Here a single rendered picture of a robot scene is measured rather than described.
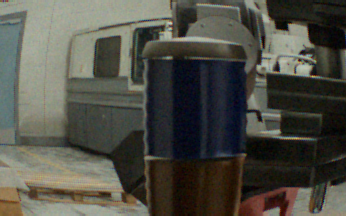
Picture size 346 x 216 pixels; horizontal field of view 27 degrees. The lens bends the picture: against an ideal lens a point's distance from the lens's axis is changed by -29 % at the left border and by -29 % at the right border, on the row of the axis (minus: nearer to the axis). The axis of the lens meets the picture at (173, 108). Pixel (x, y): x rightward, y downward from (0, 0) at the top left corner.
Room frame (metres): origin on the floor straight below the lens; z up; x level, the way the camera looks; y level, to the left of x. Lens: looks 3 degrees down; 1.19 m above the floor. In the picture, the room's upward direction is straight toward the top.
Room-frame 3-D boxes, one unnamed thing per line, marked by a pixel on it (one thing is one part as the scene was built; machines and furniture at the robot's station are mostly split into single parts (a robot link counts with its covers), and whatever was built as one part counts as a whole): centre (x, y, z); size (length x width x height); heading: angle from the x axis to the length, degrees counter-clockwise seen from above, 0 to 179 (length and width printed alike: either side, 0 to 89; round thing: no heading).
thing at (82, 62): (11.06, 0.32, 1.24); 2.95 x 0.98 x 0.90; 30
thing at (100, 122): (9.97, -0.34, 0.49); 5.51 x 1.02 x 0.97; 30
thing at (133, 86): (9.99, 0.28, 1.21); 0.86 x 0.10 x 0.79; 30
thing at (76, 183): (7.34, 1.07, 0.07); 1.20 x 1.00 x 0.14; 122
